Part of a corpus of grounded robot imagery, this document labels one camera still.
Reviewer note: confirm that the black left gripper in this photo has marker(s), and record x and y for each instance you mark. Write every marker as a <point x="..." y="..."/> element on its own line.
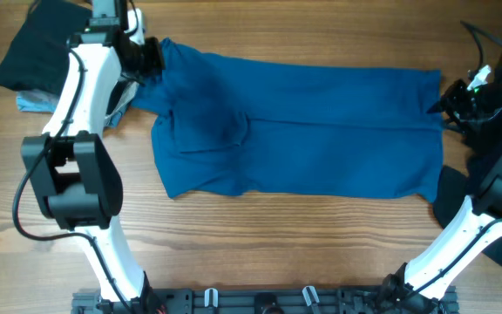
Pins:
<point x="156" y="61"/>

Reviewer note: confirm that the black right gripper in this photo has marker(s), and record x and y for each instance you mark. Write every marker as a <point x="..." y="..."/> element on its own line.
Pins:
<point x="449" y="104"/>

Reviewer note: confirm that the blue t-shirt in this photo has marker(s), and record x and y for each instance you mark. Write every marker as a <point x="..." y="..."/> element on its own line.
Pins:
<point x="231" y="125"/>

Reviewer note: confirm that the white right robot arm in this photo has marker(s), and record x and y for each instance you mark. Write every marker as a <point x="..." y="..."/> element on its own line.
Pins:
<point x="419" y="285"/>

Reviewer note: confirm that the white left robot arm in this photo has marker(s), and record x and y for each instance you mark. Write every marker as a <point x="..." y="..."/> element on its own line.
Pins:
<point x="74" y="179"/>

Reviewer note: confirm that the grey folded garment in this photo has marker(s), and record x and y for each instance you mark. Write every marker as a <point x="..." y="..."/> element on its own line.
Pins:
<point x="121" y="97"/>

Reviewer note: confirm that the black garment at right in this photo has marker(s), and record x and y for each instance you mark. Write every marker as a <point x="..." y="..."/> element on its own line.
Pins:
<point x="473" y="192"/>

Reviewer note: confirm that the black folded garment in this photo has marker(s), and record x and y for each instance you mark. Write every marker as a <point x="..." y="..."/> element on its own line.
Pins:
<point x="37" y="58"/>

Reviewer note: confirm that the light blue folded garment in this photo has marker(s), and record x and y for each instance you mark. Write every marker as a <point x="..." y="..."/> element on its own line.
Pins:
<point x="37" y="104"/>

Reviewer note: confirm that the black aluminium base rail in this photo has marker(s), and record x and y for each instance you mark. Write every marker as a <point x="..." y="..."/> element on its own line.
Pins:
<point x="344" y="300"/>

